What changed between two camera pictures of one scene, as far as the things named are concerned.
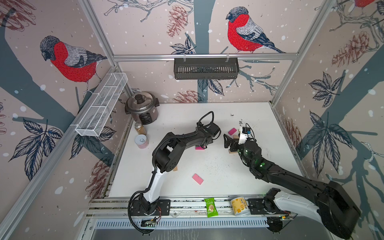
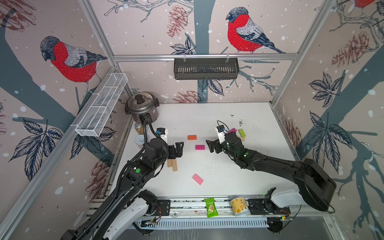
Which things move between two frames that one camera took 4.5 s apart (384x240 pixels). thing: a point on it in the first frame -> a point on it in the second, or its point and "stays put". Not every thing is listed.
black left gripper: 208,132 -> 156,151
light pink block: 197,179 stays put
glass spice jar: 140,129 stays put
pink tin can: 142,141 stays put
